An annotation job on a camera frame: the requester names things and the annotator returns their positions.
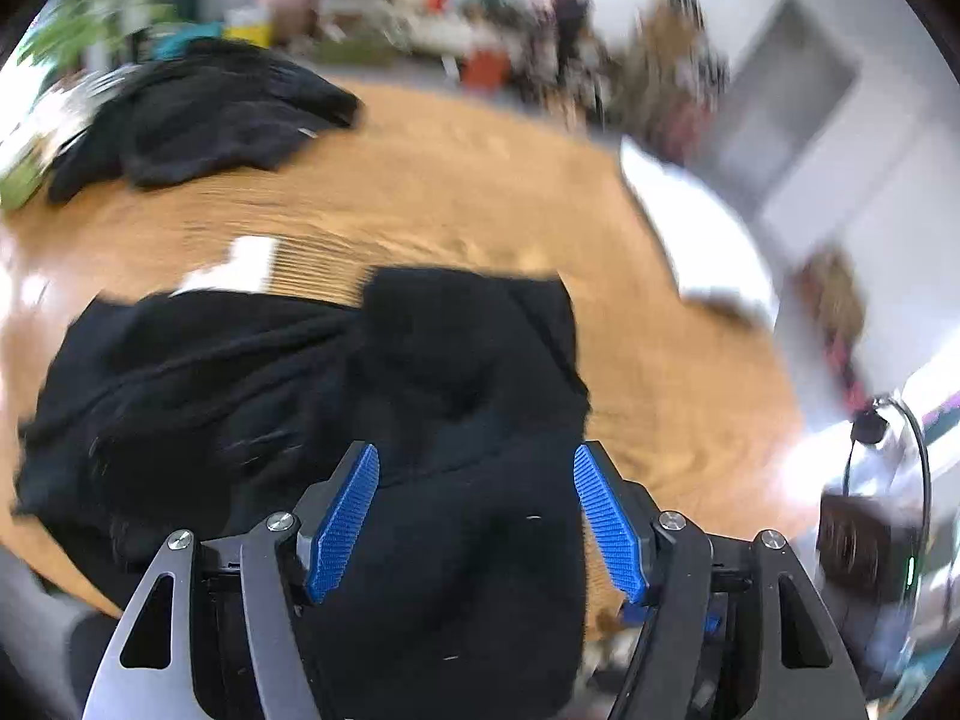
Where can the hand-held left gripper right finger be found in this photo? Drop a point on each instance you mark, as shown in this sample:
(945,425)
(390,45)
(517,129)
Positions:
(611,521)

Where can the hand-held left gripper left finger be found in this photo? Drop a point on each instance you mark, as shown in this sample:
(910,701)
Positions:
(345,521)

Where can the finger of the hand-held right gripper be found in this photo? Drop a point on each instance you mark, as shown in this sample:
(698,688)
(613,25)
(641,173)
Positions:
(713,622)

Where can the black sweater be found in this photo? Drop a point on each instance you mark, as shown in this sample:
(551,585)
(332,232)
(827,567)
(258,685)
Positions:
(300,390)

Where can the white folded towel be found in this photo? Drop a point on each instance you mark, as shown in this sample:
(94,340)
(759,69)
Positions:
(705,240)

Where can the black garment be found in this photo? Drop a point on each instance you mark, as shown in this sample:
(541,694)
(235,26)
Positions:
(210,112)

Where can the grey door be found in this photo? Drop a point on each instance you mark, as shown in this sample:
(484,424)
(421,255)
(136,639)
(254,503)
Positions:
(787,90)

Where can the orange paper bag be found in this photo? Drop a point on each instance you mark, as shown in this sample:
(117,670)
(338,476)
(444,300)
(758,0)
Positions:
(487,69)

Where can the olive cardboard box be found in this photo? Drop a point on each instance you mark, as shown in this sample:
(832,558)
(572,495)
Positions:
(356,51)

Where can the flattened cardboard boxes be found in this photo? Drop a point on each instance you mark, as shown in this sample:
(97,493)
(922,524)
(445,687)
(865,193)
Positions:
(686,30)

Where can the black folding cart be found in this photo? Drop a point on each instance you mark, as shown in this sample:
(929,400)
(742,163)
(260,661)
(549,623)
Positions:
(570,22)

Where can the yellow shopping bag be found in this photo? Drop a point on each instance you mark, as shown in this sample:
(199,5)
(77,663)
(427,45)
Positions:
(251,26)

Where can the teal storage case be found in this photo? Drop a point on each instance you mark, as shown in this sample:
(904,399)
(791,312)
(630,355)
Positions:
(187,41)

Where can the green potted plant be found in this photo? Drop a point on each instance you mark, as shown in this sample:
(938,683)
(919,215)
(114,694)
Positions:
(90,7)

